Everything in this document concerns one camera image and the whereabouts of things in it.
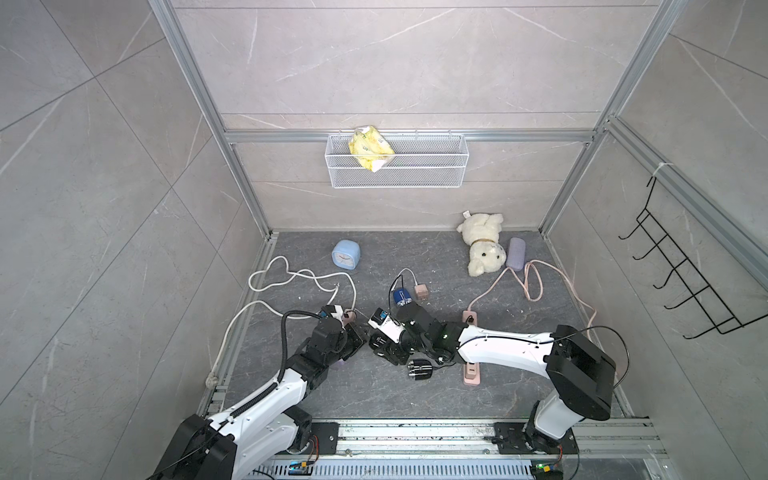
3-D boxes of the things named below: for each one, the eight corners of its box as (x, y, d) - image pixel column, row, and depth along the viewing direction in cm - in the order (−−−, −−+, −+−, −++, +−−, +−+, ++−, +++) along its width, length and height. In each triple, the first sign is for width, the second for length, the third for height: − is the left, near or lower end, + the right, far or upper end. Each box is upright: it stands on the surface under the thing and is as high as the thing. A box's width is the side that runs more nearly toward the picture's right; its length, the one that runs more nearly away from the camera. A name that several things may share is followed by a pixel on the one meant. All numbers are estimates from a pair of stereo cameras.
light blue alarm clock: (334, 269, 110) (330, 255, 103) (336, 253, 114) (333, 239, 108) (359, 269, 110) (357, 255, 103) (360, 253, 114) (358, 239, 108)
